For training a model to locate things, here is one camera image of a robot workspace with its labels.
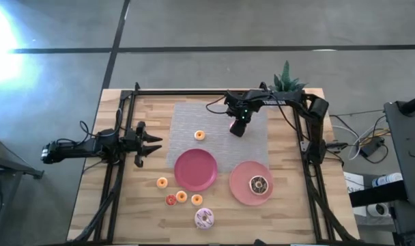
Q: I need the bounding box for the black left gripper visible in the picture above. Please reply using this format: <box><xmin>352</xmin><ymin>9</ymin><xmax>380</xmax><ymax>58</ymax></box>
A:
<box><xmin>120</xmin><ymin>121</ymin><xmax>164</xmax><ymax>169</ymax></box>

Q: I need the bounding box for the light pink round plate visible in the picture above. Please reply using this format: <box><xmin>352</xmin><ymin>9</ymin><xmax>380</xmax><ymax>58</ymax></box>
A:
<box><xmin>229</xmin><ymin>160</ymin><xmax>274</xmax><ymax>207</ymax></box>

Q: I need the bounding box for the large lilac glazed donut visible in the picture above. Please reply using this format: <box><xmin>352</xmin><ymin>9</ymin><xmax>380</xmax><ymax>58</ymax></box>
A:
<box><xmin>194</xmin><ymin>207</ymin><xmax>215</xmax><ymax>230</ymax></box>

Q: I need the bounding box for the grey woven placemat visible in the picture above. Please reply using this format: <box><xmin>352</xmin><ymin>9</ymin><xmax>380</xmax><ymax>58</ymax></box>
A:
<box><xmin>165</xmin><ymin>102</ymin><xmax>270</xmax><ymax>174</ymax></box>

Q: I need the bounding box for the dark pink round plate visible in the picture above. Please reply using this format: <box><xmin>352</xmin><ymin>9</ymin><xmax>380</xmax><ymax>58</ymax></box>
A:
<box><xmin>173</xmin><ymin>148</ymin><xmax>218</xmax><ymax>193</ymax></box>

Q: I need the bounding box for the large chocolate glazed donut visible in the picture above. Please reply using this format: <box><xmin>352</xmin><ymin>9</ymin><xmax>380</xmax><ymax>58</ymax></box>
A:
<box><xmin>248</xmin><ymin>175</ymin><xmax>270</xmax><ymax>196</ymax></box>

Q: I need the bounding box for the green plant in white pot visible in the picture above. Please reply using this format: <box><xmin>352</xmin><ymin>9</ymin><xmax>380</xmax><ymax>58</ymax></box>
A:
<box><xmin>273</xmin><ymin>60</ymin><xmax>308</xmax><ymax>93</ymax></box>

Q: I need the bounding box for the white printed paper sheet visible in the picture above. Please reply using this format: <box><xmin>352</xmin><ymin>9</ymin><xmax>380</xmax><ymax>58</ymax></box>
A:
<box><xmin>343</xmin><ymin>171</ymin><xmax>366</xmax><ymax>194</ymax></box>

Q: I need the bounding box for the black power adapter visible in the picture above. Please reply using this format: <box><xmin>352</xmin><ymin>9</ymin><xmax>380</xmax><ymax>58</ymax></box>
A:
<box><xmin>360</xmin><ymin>137</ymin><xmax>386</xmax><ymax>159</ymax></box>

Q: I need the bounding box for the grey side table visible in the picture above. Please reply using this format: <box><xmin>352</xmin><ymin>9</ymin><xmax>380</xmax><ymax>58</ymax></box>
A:
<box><xmin>0</xmin><ymin>134</ymin><xmax>45</xmax><ymax>180</ymax></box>

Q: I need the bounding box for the black cart shelf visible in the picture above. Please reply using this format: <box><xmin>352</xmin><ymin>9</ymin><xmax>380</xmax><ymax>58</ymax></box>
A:
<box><xmin>348</xmin><ymin>189</ymin><xmax>409</xmax><ymax>208</ymax></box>

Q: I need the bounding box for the white plastic bottle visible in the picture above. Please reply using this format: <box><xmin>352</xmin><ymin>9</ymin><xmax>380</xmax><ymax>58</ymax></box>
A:
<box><xmin>371</xmin><ymin>172</ymin><xmax>404</xmax><ymax>189</ymax></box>

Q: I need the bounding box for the white tape roll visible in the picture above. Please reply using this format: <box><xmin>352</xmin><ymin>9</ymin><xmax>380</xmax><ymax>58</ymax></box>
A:
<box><xmin>367</xmin><ymin>202</ymin><xmax>390</xmax><ymax>217</ymax></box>

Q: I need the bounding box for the dark grey equipment cart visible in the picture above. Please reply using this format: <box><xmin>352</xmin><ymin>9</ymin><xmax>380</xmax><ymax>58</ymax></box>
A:
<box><xmin>384</xmin><ymin>91</ymin><xmax>415</xmax><ymax>207</ymax></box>

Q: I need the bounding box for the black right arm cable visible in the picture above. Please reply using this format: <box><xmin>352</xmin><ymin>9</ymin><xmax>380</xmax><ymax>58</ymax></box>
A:
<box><xmin>205</xmin><ymin>94</ymin><xmax>229</xmax><ymax>115</ymax></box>

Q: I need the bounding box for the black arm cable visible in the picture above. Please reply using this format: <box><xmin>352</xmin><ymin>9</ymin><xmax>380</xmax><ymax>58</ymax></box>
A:
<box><xmin>78</xmin><ymin>107</ymin><xmax>124</xmax><ymax>144</ymax></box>
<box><xmin>205</xmin><ymin>94</ymin><xmax>229</xmax><ymax>115</ymax></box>

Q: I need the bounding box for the black aluminium table frame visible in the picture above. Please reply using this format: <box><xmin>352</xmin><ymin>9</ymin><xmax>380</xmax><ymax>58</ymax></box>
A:
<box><xmin>70</xmin><ymin>81</ymin><xmax>360</xmax><ymax>245</ymax></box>

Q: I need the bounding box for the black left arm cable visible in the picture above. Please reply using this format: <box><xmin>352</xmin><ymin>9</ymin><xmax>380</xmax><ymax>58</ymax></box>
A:
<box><xmin>78</xmin><ymin>107</ymin><xmax>124</xmax><ymax>144</ymax></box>

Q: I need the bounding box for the white floor cable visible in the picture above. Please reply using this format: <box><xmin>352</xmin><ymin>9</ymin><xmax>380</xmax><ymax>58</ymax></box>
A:
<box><xmin>331</xmin><ymin>124</ymin><xmax>362</xmax><ymax>161</ymax></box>

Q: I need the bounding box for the thin black floor cable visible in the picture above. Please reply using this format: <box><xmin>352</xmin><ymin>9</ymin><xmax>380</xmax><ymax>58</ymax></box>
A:
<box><xmin>329</xmin><ymin>109</ymin><xmax>386</xmax><ymax>119</ymax></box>

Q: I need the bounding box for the yellow floor cable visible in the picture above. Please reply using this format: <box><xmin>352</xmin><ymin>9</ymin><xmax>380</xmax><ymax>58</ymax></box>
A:
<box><xmin>359</xmin><ymin>127</ymin><xmax>391</xmax><ymax>146</ymax></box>

